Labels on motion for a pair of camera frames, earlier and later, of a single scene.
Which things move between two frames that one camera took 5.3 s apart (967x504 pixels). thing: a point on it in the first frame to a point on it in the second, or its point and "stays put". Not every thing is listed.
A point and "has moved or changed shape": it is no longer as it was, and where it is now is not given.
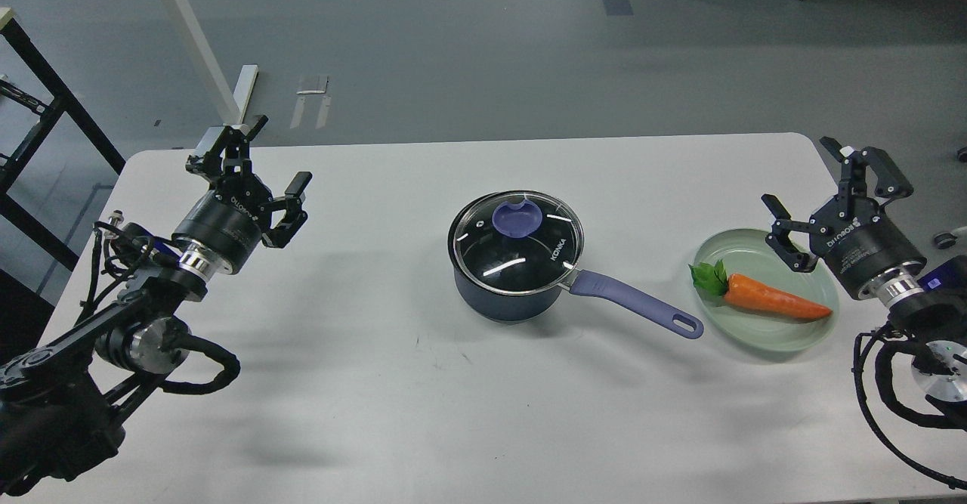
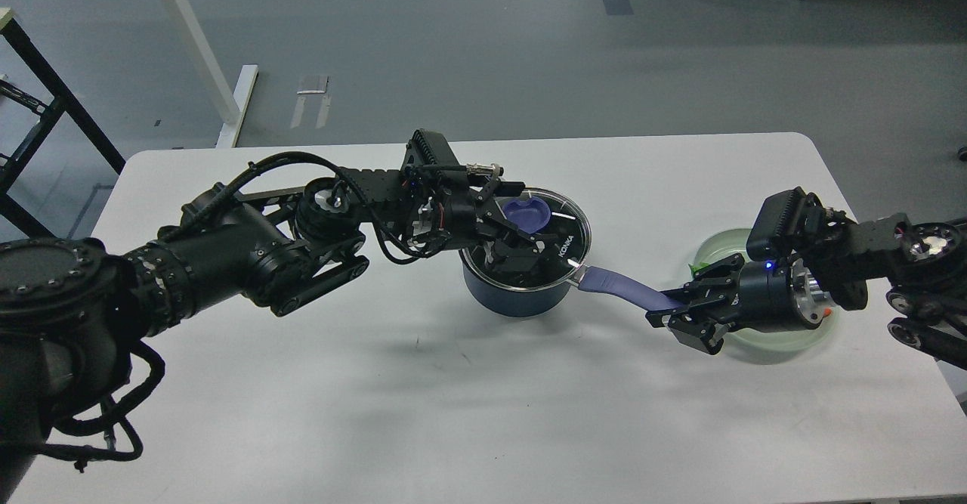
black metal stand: x=14 y=41 stays put
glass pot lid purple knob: x=517 y=220 has moved or changed shape
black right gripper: x=863 y=248 to x=769 y=295
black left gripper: x=229 y=220 to x=455 y=215
